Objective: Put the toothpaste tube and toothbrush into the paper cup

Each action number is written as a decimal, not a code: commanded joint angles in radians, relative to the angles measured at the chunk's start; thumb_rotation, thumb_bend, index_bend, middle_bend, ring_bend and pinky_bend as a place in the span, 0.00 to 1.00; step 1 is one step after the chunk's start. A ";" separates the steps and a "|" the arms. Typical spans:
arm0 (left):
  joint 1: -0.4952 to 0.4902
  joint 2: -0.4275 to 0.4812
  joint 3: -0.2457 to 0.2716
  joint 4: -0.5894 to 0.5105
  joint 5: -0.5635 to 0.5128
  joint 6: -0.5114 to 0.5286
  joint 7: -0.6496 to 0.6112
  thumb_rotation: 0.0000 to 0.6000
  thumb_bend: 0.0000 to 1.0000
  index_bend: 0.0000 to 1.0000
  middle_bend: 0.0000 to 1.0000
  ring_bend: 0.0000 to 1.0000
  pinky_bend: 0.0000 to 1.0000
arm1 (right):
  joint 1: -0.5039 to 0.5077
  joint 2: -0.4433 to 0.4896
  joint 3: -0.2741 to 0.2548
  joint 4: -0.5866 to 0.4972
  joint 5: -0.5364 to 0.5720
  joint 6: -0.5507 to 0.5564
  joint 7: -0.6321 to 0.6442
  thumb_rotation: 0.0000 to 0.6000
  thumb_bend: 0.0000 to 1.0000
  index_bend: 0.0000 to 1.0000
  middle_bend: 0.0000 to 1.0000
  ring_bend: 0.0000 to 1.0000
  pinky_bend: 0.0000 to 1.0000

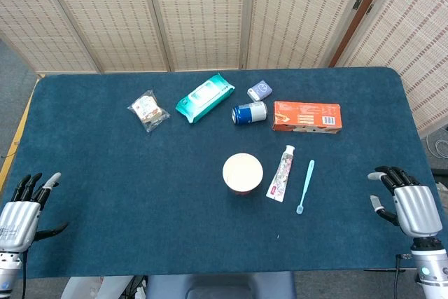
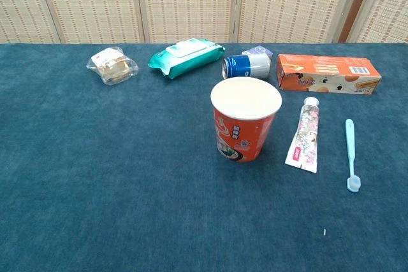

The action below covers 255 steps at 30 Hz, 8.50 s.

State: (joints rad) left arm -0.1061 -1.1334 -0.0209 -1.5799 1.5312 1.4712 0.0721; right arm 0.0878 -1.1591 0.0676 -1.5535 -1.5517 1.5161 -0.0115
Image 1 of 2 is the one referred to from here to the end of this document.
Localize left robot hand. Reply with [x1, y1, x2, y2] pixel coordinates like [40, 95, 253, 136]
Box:
[0, 172, 69, 253]

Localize teal wet wipes pack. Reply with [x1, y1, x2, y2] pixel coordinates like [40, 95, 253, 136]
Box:
[174, 73, 236, 124]

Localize light blue toothbrush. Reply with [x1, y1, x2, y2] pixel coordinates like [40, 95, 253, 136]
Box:
[295, 159, 316, 215]

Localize bamboo folding screen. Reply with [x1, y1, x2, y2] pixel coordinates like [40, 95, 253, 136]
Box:
[0, 0, 379, 74]

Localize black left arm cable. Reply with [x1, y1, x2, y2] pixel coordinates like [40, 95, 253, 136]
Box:
[20, 252, 27, 299]

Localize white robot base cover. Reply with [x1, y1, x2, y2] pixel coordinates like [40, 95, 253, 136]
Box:
[61, 275, 136, 299]

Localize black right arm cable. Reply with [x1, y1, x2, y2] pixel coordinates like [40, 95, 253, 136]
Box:
[394, 253, 412, 299]

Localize blue and white can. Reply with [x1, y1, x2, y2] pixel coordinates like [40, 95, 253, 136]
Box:
[231, 101, 268, 126]

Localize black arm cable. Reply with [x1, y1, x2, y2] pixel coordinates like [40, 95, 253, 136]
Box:
[394, 253, 412, 299]
[20, 252, 27, 299]

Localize white floor cables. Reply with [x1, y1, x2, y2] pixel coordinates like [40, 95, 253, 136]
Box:
[425, 134, 448, 159]

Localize orange biscuit box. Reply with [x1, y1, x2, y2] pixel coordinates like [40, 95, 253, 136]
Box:
[272, 101, 343, 136]

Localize bamboo screen with brown post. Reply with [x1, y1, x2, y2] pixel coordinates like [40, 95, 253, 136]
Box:
[328, 0, 448, 135]

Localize black floor stand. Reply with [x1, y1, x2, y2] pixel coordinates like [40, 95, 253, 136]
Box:
[431, 167, 448, 188]

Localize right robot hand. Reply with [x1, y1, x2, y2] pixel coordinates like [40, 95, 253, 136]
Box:
[367, 165, 444, 240]

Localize orange paper noodle cup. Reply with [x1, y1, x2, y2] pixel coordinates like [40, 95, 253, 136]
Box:
[222, 152, 264, 196]

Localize small purple tissue pack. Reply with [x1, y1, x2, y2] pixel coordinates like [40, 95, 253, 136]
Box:
[246, 80, 274, 101]

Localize clear bagged bread snack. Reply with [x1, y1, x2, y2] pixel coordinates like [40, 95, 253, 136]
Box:
[127, 90, 171, 133]

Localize white toothpaste tube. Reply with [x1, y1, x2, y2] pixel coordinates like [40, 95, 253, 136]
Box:
[265, 144, 296, 203]

